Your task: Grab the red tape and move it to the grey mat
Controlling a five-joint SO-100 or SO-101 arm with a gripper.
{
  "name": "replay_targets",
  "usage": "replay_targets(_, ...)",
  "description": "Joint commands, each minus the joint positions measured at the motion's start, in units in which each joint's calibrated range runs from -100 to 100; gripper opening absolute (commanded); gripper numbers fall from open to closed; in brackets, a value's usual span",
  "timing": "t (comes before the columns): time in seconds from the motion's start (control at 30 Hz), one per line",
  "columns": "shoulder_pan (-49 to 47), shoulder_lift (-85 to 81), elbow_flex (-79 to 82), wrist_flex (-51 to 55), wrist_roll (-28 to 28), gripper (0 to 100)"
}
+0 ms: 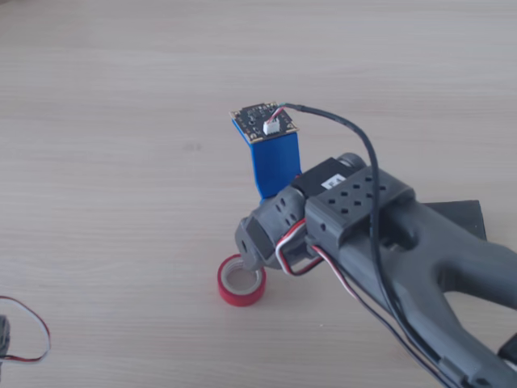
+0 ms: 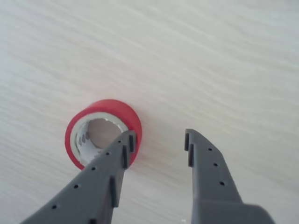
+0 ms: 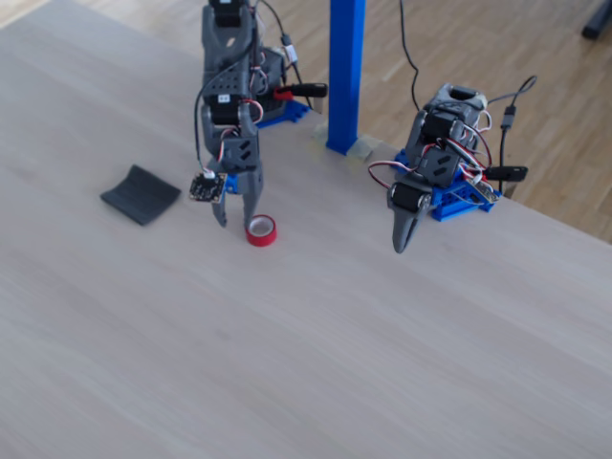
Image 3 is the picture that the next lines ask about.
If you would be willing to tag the motor controller circuit board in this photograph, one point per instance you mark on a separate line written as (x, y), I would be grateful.
(480, 191)

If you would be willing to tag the grey gripper body black servo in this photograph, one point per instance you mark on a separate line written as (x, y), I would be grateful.
(406, 195)

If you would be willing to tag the blue vertical post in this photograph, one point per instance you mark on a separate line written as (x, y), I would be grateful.
(344, 72)

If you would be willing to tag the red and black clamp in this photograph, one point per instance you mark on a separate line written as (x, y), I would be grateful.
(301, 89)

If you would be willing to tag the small camera circuit board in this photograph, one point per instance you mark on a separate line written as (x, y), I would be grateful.
(208, 187)

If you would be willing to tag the yellowish tape piece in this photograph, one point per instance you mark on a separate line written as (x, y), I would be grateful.
(319, 135)
(367, 147)

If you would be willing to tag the grey cloth mat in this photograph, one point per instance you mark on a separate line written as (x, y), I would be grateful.
(141, 193)

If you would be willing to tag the grey gripper body with camera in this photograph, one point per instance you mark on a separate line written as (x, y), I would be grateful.
(251, 187)

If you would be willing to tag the black chair base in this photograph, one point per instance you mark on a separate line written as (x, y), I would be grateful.
(597, 24)

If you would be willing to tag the grey robot arm with camera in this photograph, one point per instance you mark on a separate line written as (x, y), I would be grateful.
(225, 48)

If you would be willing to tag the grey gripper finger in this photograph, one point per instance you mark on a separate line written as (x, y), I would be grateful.
(398, 225)
(251, 205)
(412, 227)
(219, 210)

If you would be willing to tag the blue arm base plate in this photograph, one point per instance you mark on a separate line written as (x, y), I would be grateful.
(454, 204)
(283, 115)

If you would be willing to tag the red tape roll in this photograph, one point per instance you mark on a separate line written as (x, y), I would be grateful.
(263, 240)

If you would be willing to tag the grey robot arm without camera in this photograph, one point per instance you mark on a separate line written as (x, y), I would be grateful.
(449, 119)

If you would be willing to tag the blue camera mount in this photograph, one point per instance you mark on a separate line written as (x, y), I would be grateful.
(232, 184)

